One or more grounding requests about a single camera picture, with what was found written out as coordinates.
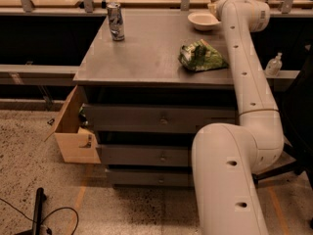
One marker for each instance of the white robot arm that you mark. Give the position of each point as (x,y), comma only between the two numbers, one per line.
(225,156)

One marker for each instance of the white paper bowl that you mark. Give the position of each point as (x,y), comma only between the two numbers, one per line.
(203,21)

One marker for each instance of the silver blue tall can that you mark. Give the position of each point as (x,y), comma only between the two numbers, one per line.
(116,24)

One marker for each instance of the green chip bag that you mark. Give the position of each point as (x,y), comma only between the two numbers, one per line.
(200,56)

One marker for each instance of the clear sanitizer bottle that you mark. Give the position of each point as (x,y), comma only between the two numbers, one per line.
(274,65)

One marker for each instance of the grey drawer cabinet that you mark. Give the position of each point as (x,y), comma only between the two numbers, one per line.
(143,69)

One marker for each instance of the black office chair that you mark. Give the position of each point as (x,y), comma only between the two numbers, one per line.
(296,109)

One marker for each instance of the top grey drawer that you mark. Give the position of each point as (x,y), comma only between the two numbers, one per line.
(162,119)

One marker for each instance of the grey drawer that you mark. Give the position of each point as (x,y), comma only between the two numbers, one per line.
(144,155)
(149,177)
(162,119)

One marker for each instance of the middle grey drawer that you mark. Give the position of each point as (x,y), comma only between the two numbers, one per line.
(144,155)

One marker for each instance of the bottom grey drawer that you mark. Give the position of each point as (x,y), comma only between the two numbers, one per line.
(149,177)

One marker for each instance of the cardboard box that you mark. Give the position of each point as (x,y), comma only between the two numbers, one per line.
(77,144)

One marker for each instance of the black stand leg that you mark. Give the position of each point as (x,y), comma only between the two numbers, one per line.
(37,214)

